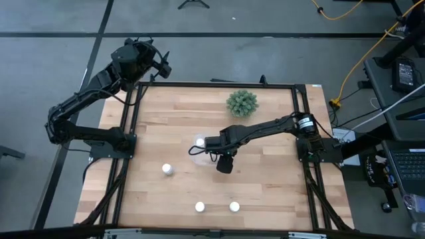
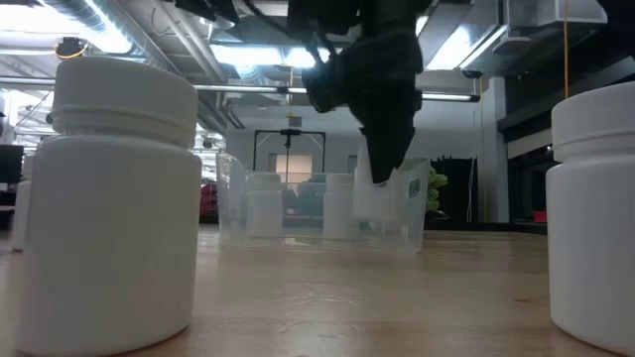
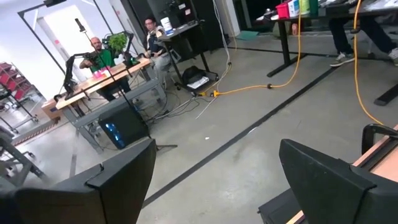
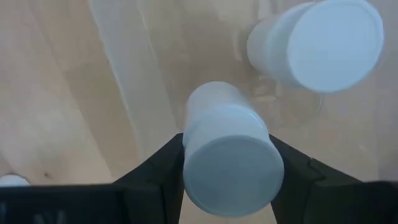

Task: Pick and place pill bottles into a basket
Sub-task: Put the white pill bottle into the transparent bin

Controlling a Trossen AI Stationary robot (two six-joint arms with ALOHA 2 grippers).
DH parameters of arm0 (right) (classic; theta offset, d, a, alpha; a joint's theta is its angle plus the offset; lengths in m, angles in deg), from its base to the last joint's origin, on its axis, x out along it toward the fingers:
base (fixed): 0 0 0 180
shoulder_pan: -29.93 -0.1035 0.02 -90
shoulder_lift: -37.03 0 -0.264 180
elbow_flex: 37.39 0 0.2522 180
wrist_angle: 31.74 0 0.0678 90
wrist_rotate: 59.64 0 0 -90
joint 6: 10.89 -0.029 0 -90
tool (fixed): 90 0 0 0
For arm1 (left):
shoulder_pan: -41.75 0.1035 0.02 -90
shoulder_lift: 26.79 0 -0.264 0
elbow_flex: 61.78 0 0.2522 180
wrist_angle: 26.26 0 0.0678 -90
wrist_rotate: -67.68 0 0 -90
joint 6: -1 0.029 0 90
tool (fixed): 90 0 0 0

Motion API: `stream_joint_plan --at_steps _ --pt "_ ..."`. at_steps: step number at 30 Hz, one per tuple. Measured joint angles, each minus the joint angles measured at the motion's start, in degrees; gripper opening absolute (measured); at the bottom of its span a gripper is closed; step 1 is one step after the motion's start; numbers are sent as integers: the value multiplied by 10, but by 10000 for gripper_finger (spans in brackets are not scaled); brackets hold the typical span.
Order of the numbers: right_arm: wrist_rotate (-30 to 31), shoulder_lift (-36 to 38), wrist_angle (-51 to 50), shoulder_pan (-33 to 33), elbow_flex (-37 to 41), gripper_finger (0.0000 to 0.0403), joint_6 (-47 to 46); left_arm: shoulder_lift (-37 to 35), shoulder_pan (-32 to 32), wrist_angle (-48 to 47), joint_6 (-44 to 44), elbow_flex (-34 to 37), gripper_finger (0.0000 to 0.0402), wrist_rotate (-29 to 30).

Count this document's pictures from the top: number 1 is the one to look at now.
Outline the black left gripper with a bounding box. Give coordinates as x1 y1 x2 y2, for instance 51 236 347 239
111 38 173 84

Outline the black camera cable loop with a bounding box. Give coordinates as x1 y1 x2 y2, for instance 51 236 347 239
188 145 218 163

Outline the clear plastic container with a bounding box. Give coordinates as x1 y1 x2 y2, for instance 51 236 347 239
403 193 425 222

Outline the black power supply box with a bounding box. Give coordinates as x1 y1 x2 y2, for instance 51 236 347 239
391 56 420 94

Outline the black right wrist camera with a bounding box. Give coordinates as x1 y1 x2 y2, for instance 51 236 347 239
216 154 235 175

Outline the grey furniture foot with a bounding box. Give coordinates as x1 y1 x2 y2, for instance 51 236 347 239
0 145 26 160

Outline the dark laptop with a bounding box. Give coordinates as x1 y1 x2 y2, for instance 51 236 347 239
381 139 425 197

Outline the black stand leg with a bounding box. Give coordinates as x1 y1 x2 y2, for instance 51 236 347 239
373 0 425 69

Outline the green artificial potted plant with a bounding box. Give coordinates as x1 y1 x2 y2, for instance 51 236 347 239
226 89 260 118

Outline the black desk base beam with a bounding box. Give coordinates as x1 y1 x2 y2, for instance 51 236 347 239
340 124 396 160

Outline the black aluminium table frame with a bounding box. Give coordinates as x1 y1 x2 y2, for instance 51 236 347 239
74 74 355 233

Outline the grey side desk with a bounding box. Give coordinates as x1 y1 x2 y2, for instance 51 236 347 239
363 56 425 142

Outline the yellow power cable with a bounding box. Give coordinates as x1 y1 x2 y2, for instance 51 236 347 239
310 0 425 107

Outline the black bag with white print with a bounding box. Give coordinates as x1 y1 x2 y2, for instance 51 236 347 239
360 151 398 190

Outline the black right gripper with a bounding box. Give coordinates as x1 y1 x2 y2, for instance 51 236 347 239
195 125 240 156

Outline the white paper sheet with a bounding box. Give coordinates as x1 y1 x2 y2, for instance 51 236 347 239
331 127 361 167

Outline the white cable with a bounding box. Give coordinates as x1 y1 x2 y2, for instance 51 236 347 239
351 82 425 131

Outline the clear plastic basket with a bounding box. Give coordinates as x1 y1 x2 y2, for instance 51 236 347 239
189 133 230 166

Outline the black crossbeam with silver brackets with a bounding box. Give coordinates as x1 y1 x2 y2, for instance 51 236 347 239
0 224 425 239

